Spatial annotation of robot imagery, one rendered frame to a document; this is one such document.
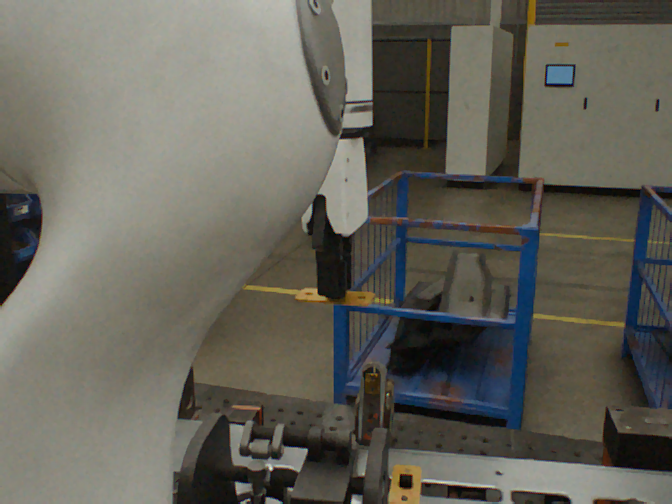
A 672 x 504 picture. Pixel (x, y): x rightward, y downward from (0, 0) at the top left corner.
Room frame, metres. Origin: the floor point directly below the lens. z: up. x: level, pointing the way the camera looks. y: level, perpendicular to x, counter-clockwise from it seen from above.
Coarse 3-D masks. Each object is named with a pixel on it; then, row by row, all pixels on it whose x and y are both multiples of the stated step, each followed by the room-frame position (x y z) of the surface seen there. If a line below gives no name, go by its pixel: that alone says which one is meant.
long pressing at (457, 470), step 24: (192, 432) 0.86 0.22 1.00; (240, 432) 0.86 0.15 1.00; (240, 456) 0.80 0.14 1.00; (288, 456) 0.80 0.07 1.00; (360, 456) 0.80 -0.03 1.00; (408, 456) 0.80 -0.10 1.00; (432, 456) 0.80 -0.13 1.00; (456, 456) 0.80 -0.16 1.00; (480, 456) 0.80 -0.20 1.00; (432, 480) 0.74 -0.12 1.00; (456, 480) 0.74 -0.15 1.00; (480, 480) 0.74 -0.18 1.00; (504, 480) 0.74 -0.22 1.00; (528, 480) 0.74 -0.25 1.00; (552, 480) 0.74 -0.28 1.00; (576, 480) 0.74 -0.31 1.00; (600, 480) 0.74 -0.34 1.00; (624, 480) 0.74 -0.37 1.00; (648, 480) 0.74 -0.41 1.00
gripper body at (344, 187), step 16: (352, 144) 0.66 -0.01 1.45; (336, 160) 0.64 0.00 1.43; (352, 160) 0.66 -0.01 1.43; (336, 176) 0.63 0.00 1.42; (352, 176) 0.65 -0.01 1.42; (320, 192) 0.64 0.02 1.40; (336, 192) 0.63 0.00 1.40; (352, 192) 0.65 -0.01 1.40; (336, 208) 0.63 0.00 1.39; (352, 208) 0.65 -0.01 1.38; (304, 224) 0.64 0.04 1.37; (336, 224) 0.63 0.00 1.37; (352, 224) 0.65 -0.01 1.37
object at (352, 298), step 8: (296, 296) 0.68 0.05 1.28; (304, 296) 0.68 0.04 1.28; (312, 296) 0.68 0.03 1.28; (320, 296) 0.68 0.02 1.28; (328, 296) 0.68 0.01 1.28; (352, 296) 0.68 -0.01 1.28; (360, 296) 0.68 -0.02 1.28; (368, 296) 0.68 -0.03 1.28; (336, 304) 0.66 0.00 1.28; (344, 304) 0.66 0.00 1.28; (352, 304) 0.66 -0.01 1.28; (360, 304) 0.66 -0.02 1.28; (368, 304) 0.66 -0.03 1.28
